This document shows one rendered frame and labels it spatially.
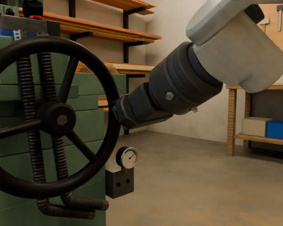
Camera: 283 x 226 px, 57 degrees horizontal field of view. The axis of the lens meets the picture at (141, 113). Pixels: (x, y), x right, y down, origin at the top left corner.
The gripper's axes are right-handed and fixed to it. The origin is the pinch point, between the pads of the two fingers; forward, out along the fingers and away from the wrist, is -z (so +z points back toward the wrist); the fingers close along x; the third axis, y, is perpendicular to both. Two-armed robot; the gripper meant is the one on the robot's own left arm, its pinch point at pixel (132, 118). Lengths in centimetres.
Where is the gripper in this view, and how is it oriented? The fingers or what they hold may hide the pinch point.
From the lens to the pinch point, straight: 49.0
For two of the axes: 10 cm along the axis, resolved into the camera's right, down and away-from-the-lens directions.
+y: -3.9, -8.9, 2.3
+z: 5.7, -4.2, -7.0
